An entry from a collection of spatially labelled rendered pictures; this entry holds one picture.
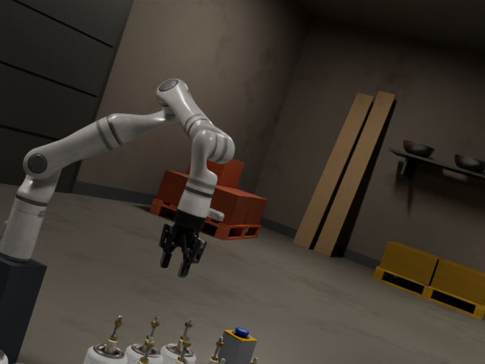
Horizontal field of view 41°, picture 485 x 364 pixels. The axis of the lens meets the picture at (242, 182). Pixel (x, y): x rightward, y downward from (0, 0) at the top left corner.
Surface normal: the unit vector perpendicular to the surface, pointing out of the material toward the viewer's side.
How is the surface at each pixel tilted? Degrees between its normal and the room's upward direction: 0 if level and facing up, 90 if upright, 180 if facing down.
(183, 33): 90
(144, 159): 90
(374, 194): 90
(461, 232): 90
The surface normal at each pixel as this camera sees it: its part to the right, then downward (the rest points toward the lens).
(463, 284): -0.36, -0.09
